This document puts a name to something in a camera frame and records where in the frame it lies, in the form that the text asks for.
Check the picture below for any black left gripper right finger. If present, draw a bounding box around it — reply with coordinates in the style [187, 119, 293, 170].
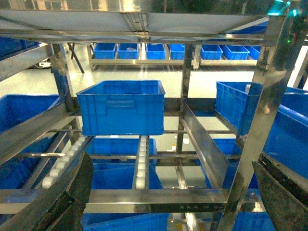
[252, 153, 308, 231]

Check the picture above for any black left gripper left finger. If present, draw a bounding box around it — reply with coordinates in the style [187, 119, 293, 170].
[0, 152, 94, 231]

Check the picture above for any large blue plastic crate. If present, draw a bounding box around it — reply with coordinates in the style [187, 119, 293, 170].
[263, 91, 308, 178]

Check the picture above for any white roller track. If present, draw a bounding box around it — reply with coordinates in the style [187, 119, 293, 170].
[42, 135, 87, 189]

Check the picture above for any blue crate behind large crate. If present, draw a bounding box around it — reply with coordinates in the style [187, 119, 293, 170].
[215, 81, 263, 136]

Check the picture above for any blue crate on left rack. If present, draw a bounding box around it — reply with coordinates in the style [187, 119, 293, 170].
[77, 80, 166, 136]

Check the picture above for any steel rack upright post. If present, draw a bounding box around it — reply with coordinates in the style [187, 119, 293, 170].
[217, 13, 308, 231]

